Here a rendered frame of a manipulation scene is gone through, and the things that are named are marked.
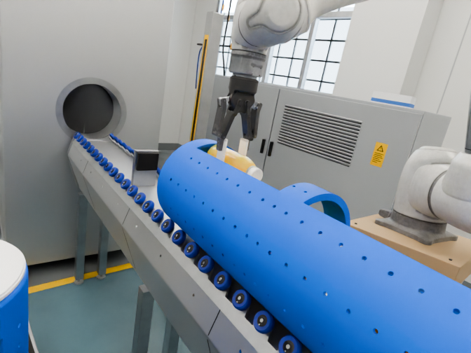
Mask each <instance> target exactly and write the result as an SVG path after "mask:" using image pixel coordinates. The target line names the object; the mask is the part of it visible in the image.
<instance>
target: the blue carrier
mask: <svg viewBox="0 0 471 353"><path fill-rule="evenodd" d="M214 145H217V141H214V140H211V139H197V140H193V141H190V142H188V143H186V144H184V145H182V146H180V147H179V148H178V149H177V150H176V151H175V152H173V153H172V155H171V156H170V157H169V158H168V159H167V160H166V162H165V164H164V166H163V167H162V169H161V172H160V174H159V177H158V183H157V196H158V201H159V204H160V206H161V208H162V210H163V211H164V212H165V214H166V215H167V216H169V217H170V218H171V219H172V220H173V221H174V222H175V223H176V224H177V225H178V226H179V227H180V228H181V229H182V230H183V231H184V232H185V233H186V234H187V235H188V236H189V237H190V238H191V239H192V240H193V241H195V242H196V243H197V244H198V245H199V246H200V247H201V248H202V249H203V250H204V251H205V252H206V253H207V254H209V255H210V256H211V257H212V258H213V259H214V260H215V261H216V262H217V263H218V264H219V265H220V266H221V267H222V268H223V269H225V271H227V273H228V274H230V276H232V278H234V279H235V280H236V281H237V282H238V283H239V284H240V285H241V286H242V287H243V288H244V289H245V290H247V291H248V292H249V293H250V294H251V295H252V296H253V297H254V298H255V299H256V300H257V301H258V302H259V303H261V304H262V305H263V306H264V307H265V308H266V309H267V310H268V311H269V312H270V313H271V314H272V315H273V316H274V317H275V318H276V319H277V320H278V321H279V322H280V323H281V324H282V325H283V326H284V327H286V328H287V329H288V330H289V331H290V332H291V333H292V334H293V335H294V336H295V337H296V338H297V339H298V340H300V341H301V342H302V343H303V344H304V345H305V346H306V347H307V348H308V349H309V350H310V351H311V352H312V353H406V352H408V353H471V289H469V288H467V287H466V286H463V285H462V284H460V283H458V282H456V281H454V280H452V279H450V278H448V277H446V276H444V275H442V274H441V273H439V272H437V271H435V270H433V269H431V268H429V267H427V266H425V265H423V264H421V263H419V262H418V261H415V260H414V259H412V258H409V257H408V256H405V255H404V254H401V253H400V252H398V251H395V250H394V249H392V248H390V247H388V246H386V245H384V244H382V243H380V242H378V241H376V240H374V239H373V238H371V237H369V236H367V235H365V234H363V233H361V232H359V231H357V230H355V229H353V228H351V227H350V213H349V210H348V206H347V204H346V203H345V201H344V200H343V199H342V198H341V197H339V196H338V195H335V194H333V193H331V192H329V191H326V190H325V189H323V188H320V187H318V186H315V185H313V184H309V183H298V184H293V185H291V186H288V187H286V188H284V189H282V190H281V191H279V190H278V189H276V188H274V187H272V186H269V185H268V184H265V183H264V182H262V181H260V180H258V179H256V178H254V177H253V176H250V175H248V174H246V173H244V172H242V171H240V170H239V169H236V168H235V167H233V166H231V165H229V164H227V163H225V162H223V161H221V160H219V159H217V158H215V157H214V156H212V155H210V154H208V153H207V152H208V151H209V149H210V148H211V147H212V146H214ZM319 201H321V203H322V206H323V209H324V213H322V212H320V211H318V210H316V209H314V208H312V207H310V206H309V205H311V204H313V203H316V202H319ZM320 234H321V235H320ZM340 246H342V247H340ZM363 259H364V261H363ZM287 264H288V265H287ZM326 292H327V296H326ZM419 292H420V293H419ZM376 329H377V330H378V333H376V332H375V330H376Z"/></svg>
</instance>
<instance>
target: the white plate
mask: <svg viewBox="0 0 471 353"><path fill-rule="evenodd" d="M25 268H26V263H25V257H24V256H23V254H22V252H21V251H20V250H19V249H18V248H17V247H14V246H13V245H12V244H9V243H7V242H4V241H3V240H0V301H2V300H3V299H4V298H5V297H6V296H8V295H9V294H10V293H11V292H12V291H13V290H14V289H15V288H16V287H17V286H18V284H19V283H20V282H21V280H22V278H23V277H24V274H25Z"/></svg>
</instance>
